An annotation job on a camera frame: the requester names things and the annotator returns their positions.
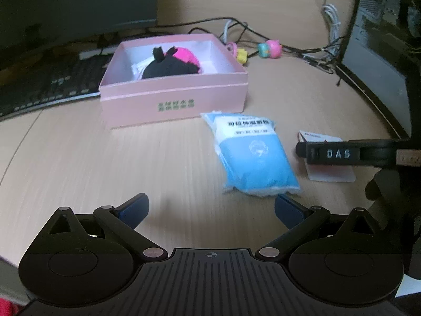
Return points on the black monitor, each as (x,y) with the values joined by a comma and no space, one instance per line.
(65,6)

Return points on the black keyboard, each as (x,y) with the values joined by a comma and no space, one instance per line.
(49,85)

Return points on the teal toy figure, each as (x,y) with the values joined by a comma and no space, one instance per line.
(262,49)

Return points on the white power strip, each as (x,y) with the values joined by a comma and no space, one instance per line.
(95,52)

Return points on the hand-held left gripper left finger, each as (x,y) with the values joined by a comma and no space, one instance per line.
(135,209)

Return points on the pink pig toy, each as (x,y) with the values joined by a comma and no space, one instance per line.
(273,47)

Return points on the pink cardboard box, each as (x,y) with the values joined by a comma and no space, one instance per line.
(171,92)

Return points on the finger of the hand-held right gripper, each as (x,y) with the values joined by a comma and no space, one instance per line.
(332,154)

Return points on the pink toy basket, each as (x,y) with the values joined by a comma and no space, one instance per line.
(189,56)

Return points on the black plush toy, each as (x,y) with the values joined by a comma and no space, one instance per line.
(167,67)

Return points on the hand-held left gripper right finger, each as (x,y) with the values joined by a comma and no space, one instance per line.
(289,212)

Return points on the blue and white packet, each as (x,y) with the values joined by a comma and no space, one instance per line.
(253,158)

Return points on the red and white card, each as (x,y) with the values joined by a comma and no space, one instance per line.
(329,172)

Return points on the yellow flower toy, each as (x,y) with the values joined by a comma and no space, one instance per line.
(242,55)

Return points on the red cloth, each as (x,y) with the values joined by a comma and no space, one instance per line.
(6,306)

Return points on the glass-sided computer case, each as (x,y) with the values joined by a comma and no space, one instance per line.
(378,56)

